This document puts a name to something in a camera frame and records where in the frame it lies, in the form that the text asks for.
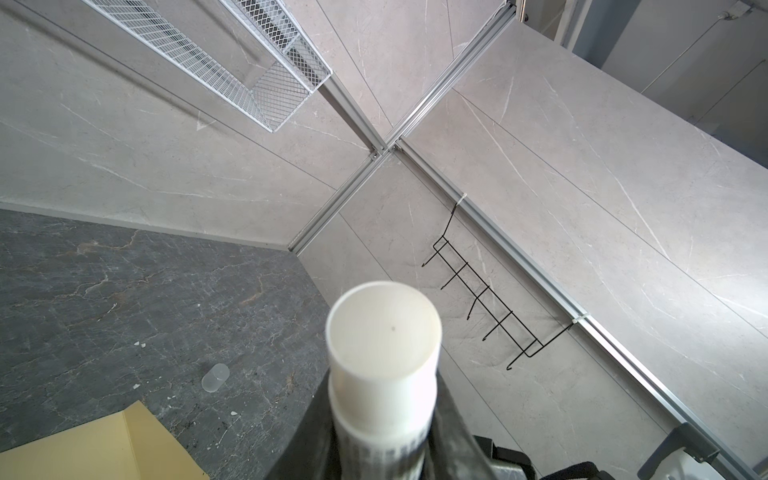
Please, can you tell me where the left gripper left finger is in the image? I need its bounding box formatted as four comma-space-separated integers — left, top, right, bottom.
265, 371, 339, 479

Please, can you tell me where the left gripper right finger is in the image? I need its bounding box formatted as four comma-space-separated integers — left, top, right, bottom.
422, 372, 496, 479

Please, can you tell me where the clear glue stick cap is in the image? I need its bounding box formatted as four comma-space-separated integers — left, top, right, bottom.
201, 363, 230, 393

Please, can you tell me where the white glue stick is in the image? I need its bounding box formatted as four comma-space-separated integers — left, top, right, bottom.
325, 281, 442, 479

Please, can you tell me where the yellow kraft envelope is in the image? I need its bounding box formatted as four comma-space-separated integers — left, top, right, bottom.
1, 401, 208, 479

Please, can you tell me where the black wire hook rack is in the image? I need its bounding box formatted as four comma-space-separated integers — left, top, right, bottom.
421, 194, 581, 371

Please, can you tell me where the white wire mesh basket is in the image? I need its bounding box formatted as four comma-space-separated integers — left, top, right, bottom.
79, 1, 333, 133

